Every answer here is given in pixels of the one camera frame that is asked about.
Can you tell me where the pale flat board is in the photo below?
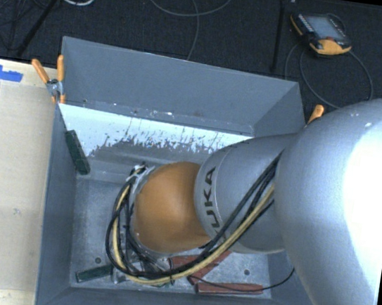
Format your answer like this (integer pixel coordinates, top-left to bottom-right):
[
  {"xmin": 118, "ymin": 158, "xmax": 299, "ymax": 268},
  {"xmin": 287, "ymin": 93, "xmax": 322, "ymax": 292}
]
[{"xmin": 0, "ymin": 79, "xmax": 69, "ymax": 299}]

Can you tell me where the red-brown flat block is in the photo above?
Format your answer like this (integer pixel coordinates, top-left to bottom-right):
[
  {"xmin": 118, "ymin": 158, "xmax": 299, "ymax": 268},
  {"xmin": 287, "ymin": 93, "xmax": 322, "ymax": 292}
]
[
  {"xmin": 186, "ymin": 260, "xmax": 222, "ymax": 290},
  {"xmin": 193, "ymin": 274, "xmax": 266, "ymax": 304},
  {"xmin": 166, "ymin": 240, "xmax": 235, "ymax": 279}
]

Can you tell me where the grey metal bin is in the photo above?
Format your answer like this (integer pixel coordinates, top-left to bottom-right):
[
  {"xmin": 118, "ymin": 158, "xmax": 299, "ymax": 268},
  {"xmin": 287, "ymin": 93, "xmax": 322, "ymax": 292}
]
[{"xmin": 23, "ymin": 35, "xmax": 358, "ymax": 305}]

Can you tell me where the dark green flat block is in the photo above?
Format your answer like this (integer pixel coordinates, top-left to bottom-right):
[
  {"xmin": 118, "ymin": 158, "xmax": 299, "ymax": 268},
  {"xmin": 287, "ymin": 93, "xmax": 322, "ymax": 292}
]
[
  {"xmin": 58, "ymin": 128, "xmax": 96, "ymax": 177},
  {"xmin": 74, "ymin": 259, "xmax": 115, "ymax": 287}
]

